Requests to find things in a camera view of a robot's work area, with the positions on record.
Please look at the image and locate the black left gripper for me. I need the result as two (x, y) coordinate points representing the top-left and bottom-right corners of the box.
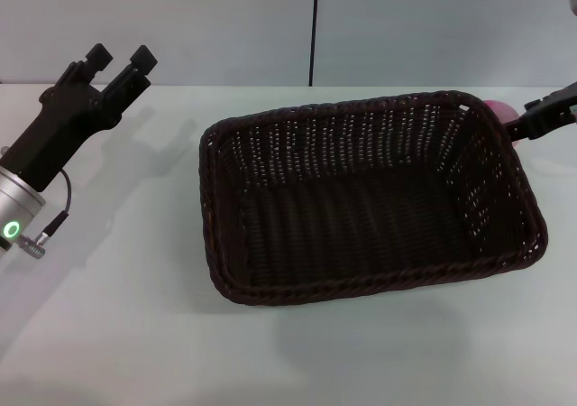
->
(0, 43), (160, 195)

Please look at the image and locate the black woven plastic basket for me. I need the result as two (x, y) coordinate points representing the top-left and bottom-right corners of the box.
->
(198, 88), (549, 308)

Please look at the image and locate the pink peach toy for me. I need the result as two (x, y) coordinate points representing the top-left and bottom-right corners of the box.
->
(481, 99), (527, 150)

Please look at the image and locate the black cable with silver plug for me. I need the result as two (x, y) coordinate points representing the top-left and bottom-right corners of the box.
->
(20, 169), (74, 259)

